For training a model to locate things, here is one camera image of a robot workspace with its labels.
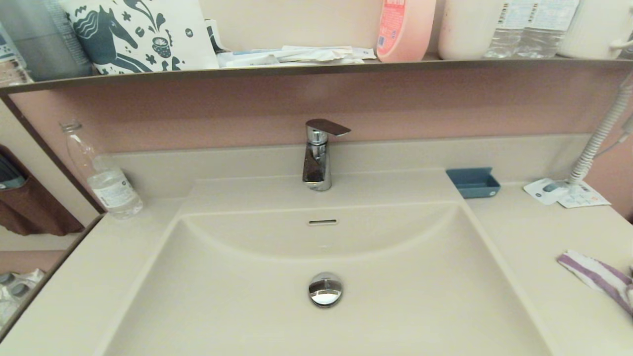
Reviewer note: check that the purple white striped towel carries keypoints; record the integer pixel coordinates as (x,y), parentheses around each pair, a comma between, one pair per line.
(598,277)

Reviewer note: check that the chrome faucet spout body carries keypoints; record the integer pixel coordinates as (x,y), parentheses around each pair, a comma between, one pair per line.
(316,168)

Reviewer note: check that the beige wash basin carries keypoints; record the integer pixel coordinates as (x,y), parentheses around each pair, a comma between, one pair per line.
(222,306)

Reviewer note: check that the chrome drain stopper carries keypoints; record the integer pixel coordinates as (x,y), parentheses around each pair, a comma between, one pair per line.
(325,291)

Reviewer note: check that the white paper packets pile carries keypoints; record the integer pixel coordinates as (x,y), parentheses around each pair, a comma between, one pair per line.
(316,53)

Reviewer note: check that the white flat box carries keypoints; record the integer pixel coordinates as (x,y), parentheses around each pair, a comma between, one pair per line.
(247,60)

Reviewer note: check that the blue soap dish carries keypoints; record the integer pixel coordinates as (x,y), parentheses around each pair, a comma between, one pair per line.
(473,184)

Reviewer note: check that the pink plastic bottle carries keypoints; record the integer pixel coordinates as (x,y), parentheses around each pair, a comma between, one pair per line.
(405,29)

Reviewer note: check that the small white black-print packet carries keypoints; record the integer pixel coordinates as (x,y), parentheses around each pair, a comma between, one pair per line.
(215,34)

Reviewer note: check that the clear plastic water bottle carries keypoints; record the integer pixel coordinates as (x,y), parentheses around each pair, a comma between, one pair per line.
(549,29)
(509,29)
(111,188)

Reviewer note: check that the white plastic bottle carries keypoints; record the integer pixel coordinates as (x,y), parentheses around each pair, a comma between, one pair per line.
(465,29)

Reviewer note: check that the white horse print bag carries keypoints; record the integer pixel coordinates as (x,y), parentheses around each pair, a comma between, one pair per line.
(123,29)

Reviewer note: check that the white printed leaflet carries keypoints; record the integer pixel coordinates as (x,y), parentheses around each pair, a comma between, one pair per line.
(586,198)

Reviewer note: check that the brown framed side mirror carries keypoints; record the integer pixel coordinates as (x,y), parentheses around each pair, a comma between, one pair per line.
(29,207)

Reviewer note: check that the grey translucent container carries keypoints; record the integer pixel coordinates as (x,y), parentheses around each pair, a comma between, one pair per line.
(44,44)

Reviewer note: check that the white ribbed jug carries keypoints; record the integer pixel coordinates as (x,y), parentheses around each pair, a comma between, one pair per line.
(593,24)

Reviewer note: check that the white lattice basket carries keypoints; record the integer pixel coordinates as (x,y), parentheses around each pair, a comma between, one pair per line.
(10,64)

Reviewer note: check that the brown wall shelf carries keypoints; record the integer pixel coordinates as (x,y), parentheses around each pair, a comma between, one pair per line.
(445,64)

